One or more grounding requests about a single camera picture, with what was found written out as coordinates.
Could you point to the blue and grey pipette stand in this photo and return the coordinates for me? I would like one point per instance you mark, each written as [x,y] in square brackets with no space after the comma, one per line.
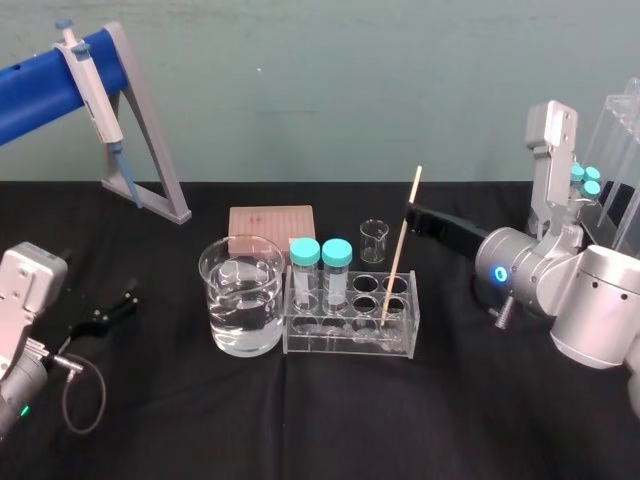
[30,82]

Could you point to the thin pale stick thermometer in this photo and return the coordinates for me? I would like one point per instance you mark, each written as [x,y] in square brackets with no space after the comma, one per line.
[400,250]

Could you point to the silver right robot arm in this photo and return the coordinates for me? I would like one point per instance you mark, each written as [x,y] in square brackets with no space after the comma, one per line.
[595,300]

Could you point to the large glass beaker with water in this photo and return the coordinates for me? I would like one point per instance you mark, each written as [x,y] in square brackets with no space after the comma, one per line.
[242,310]

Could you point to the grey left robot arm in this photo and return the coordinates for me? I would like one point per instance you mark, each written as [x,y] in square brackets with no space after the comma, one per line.
[25,300]

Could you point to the clear acrylic test tube rack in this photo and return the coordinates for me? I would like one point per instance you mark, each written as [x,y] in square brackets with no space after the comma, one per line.
[350,337]

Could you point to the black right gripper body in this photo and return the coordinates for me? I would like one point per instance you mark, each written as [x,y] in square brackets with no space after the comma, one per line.
[457,232]

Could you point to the small empty glass beaker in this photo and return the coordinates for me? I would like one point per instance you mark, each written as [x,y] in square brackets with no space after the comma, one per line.
[374,242]

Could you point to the teal capped sample tube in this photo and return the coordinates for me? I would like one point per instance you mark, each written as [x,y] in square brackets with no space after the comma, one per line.
[304,252]
[336,254]

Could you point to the white and blue pipette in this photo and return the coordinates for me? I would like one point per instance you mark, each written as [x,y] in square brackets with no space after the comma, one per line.
[92,100]

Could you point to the black table cloth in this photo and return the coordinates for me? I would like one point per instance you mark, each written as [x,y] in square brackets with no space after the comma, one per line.
[320,410]

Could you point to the small teal capped tube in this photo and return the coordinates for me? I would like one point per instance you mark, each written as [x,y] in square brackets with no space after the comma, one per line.
[591,189]
[593,174]
[578,172]

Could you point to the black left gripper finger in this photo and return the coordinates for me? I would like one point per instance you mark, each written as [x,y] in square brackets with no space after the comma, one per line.
[127,292]
[112,317]

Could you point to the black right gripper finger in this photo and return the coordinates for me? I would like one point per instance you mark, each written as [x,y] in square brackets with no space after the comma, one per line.
[425,211]
[422,227]

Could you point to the tall clear acrylic stand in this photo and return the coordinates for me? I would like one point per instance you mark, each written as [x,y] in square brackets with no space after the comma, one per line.
[617,150]

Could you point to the pink pipette tip box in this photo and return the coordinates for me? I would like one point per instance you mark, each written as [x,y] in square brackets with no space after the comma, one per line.
[272,220]

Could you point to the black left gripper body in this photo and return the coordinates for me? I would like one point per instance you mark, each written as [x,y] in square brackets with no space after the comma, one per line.
[75,322]

